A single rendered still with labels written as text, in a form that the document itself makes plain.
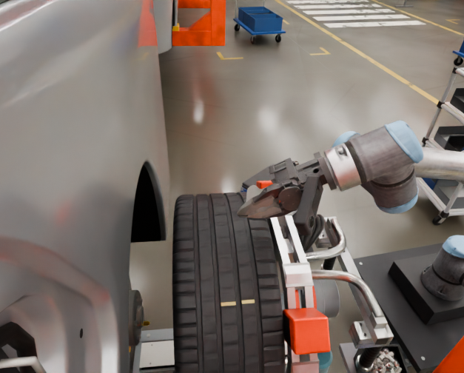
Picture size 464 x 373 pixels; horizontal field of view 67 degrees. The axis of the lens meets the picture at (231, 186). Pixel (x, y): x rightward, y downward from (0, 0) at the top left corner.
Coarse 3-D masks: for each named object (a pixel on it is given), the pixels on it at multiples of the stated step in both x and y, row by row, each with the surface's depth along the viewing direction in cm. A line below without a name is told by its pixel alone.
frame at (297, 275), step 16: (272, 224) 93; (288, 224) 93; (272, 240) 93; (288, 256) 85; (304, 256) 85; (288, 272) 81; (304, 272) 81; (288, 288) 80; (304, 288) 81; (288, 304) 80; (304, 304) 81; (288, 352) 81; (288, 368) 81; (304, 368) 78
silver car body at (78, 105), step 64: (0, 0) 30; (64, 0) 42; (128, 0) 77; (0, 64) 27; (64, 64) 38; (128, 64) 68; (0, 128) 25; (64, 128) 35; (128, 128) 66; (0, 192) 24; (64, 192) 33; (128, 192) 63; (0, 256) 26; (64, 256) 32; (128, 256) 61; (0, 320) 31; (64, 320) 38; (128, 320) 58
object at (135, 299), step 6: (132, 294) 98; (138, 294) 103; (132, 300) 96; (138, 300) 102; (132, 306) 95; (132, 312) 94; (132, 318) 93; (132, 324) 93; (132, 330) 93; (138, 330) 100; (132, 336) 93; (138, 336) 98; (132, 342) 94; (138, 342) 100
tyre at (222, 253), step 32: (192, 224) 84; (224, 224) 84; (256, 224) 84; (192, 256) 78; (224, 256) 78; (256, 256) 78; (192, 288) 74; (224, 288) 74; (256, 288) 76; (192, 320) 72; (224, 320) 72; (256, 320) 73; (192, 352) 71; (224, 352) 72; (256, 352) 72
